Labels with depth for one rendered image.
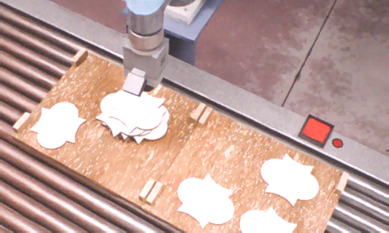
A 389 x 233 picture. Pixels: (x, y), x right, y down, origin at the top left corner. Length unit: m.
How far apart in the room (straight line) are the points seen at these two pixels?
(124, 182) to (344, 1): 2.22
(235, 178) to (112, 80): 0.45
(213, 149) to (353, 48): 1.77
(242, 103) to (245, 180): 0.26
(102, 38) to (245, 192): 0.66
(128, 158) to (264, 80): 1.51
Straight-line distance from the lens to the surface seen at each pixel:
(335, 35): 3.12
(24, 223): 1.38
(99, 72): 1.58
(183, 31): 1.77
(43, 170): 1.43
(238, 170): 1.41
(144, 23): 1.10
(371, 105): 2.87
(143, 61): 1.19
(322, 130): 1.53
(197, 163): 1.40
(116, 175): 1.38
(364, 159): 1.54
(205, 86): 1.57
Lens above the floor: 2.15
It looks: 58 degrees down
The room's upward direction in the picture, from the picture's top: straight up
